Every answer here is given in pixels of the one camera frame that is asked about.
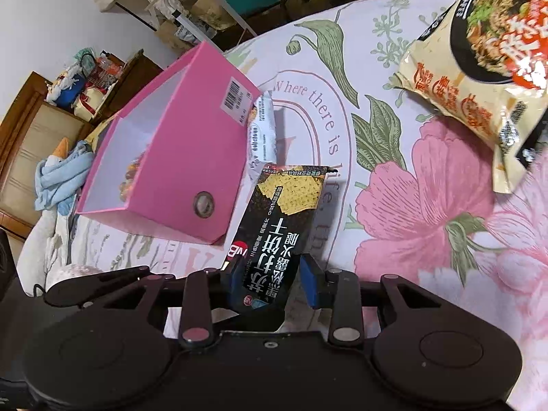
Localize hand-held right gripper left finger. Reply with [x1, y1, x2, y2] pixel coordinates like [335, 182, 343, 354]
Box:
[100, 263, 242, 349]

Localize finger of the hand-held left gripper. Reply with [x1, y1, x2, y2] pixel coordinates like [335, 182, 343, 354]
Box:
[43, 265, 151, 309]

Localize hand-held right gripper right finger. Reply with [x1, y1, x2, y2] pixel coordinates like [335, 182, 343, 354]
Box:
[300, 254, 444, 348]

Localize black cracker packet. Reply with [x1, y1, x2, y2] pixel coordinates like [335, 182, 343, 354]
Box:
[220, 163, 332, 332]

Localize pink cardboard box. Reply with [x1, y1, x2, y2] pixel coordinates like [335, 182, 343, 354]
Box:
[74, 40, 263, 247]

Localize pink fuzzy blanket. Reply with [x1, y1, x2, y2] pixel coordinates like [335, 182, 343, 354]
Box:
[45, 263, 103, 287]

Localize floral bedsheet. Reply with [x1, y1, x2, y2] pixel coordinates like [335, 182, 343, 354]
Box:
[17, 0, 548, 352]

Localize light blue cloth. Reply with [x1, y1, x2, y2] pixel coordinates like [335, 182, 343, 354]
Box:
[34, 137, 95, 217]

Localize wooden cabinet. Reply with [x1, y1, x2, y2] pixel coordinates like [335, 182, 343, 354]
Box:
[0, 49, 165, 227]

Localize white blue snack bar packet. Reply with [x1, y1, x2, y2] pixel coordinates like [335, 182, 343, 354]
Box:
[246, 92, 279, 180]

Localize blue and white bag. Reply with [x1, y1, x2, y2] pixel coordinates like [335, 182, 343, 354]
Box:
[47, 75, 86, 110]

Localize large beige noodle snack bag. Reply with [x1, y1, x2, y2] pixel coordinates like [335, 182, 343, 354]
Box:
[394, 0, 548, 193]

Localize brown paper bag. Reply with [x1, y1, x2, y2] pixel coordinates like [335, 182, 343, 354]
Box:
[154, 21, 189, 54]
[190, 0, 227, 30]

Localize black flat snack packet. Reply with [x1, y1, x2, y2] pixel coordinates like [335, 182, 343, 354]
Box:
[516, 109, 548, 170]

